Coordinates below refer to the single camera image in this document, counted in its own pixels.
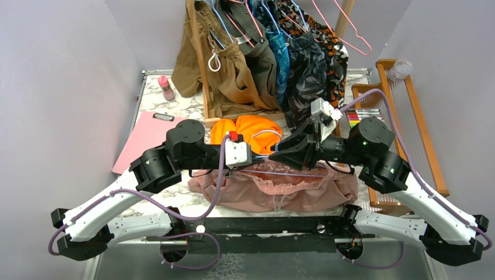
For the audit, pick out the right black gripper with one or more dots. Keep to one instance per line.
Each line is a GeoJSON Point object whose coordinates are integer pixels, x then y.
{"type": "Point", "coordinates": [300, 148]}

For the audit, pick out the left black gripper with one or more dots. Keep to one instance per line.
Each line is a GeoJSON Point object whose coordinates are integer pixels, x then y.
{"type": "Point", "coordinates": [255, 158]}

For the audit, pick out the blue wire hanger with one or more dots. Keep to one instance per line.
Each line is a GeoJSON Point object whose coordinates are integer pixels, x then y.
{"type": "Point", "coordinates": [278, 170]}

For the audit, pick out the pink shorts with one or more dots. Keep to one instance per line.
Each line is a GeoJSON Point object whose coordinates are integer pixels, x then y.
{"type": "Point", "coordinates": [269, 193]}

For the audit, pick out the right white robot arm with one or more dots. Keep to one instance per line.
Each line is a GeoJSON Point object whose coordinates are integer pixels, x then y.
{"type": "Point", "coordinates": [446, 233]}

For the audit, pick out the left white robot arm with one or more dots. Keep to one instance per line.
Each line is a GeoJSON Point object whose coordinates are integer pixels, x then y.
{"type": "Point", "coordinates": [87, 230]}

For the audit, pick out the dark leaf print shorts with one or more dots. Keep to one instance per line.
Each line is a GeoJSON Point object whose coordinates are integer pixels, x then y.
{"type": "Point", "coordinates": [307, 72]}

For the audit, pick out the blue patterned hanging shorts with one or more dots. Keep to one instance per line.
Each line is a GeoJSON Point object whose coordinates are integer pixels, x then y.
{"type": "Point", "coordinates": [264, 13]}

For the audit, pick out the orange camo hanging shorts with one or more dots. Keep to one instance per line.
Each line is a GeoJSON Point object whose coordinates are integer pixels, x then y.
{"type": "Point", "coordinates": [336, 77]}

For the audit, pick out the dark green hanging shorts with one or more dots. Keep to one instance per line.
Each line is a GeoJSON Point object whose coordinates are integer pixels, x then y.
{"type": "Point", "coordinates": [251, 38]}

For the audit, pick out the coloured marker set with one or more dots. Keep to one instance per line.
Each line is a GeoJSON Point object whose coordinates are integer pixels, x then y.
{"type": "Point", "coordinates": [355, 115]}

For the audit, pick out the pink bottle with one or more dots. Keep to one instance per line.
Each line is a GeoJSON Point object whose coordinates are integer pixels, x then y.
{"type": "Point", "coordinates": [167, 91]}

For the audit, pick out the pink clipboard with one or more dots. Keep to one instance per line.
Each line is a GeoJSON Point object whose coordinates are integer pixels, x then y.
{"type": "Point", "coordinates": [149, 132]}

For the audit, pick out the wooden dish rack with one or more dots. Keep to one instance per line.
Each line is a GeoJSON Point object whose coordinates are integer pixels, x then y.
{"type": "Point", "coordinates": [413, 129]}

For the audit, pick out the clear plastic cup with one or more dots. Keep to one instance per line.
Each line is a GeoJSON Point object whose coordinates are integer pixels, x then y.
{"type": "Point", "coordinates": [400, 70]}

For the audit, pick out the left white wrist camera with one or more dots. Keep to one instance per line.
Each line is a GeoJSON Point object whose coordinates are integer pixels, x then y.
{"type": "Point", "coordinates": [235, 143]}

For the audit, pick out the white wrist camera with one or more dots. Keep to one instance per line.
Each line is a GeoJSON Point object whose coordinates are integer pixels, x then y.
{"type": "Point", "coordinates": [235, 143]}
{"type": "Point", "coordinates": [326, 116]}

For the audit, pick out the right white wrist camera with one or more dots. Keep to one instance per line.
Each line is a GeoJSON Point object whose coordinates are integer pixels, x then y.
{"type": "Point", "coordinates": [326, 116]}

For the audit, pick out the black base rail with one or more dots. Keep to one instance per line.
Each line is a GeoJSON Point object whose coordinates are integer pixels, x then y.
{"type": "Point", "coordinates": [263, 235]}

